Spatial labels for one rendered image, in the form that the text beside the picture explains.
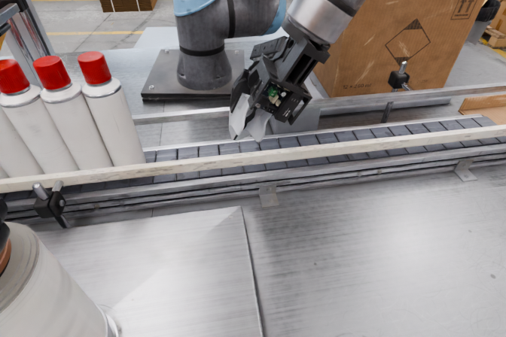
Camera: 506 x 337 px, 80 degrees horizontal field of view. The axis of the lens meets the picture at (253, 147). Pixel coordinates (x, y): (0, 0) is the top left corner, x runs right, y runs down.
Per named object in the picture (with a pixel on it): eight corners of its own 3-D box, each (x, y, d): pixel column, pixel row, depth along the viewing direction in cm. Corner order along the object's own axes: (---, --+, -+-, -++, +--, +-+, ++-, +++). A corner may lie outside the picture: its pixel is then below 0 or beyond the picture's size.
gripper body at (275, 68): (245, 112, 41) (295, 32, 34) (237, 81, 47) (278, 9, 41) (290, 129, 44) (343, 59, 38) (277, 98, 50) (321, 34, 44)
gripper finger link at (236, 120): (219, 152, 47) (248, 107, 42) (216, 129, 51) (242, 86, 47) (236, 157, 48) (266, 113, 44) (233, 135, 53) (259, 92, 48)
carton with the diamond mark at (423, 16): (330, 100, 75) (355, -22, 57) (304, 58, 92) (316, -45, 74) (442, 91, 78) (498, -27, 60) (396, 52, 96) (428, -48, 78)
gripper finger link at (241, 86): (222, 110, 47) (250, 62, 43) (221, 104, 48) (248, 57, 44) (248, 119, 49) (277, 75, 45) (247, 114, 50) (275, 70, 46)
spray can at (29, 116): (45, 189, 49) (-34, 74, 35) (58, 166, 53) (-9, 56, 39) (78, 186, 49) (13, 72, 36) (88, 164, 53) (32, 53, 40)
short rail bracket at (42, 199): (58, 242, 47) (19, 193, 39) (64, 226, 49) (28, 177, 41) (80, 240, 48) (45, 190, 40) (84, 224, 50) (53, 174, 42)
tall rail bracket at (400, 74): (387, 145, 65) (414, 75, 54) (372, 125, 70) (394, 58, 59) (401, 144, 65) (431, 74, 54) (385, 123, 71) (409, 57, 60)
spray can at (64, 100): (81, 186, 50) (16, 71, 36) (86, 164, 53) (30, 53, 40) (114, 180, 50) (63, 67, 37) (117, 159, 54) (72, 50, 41)
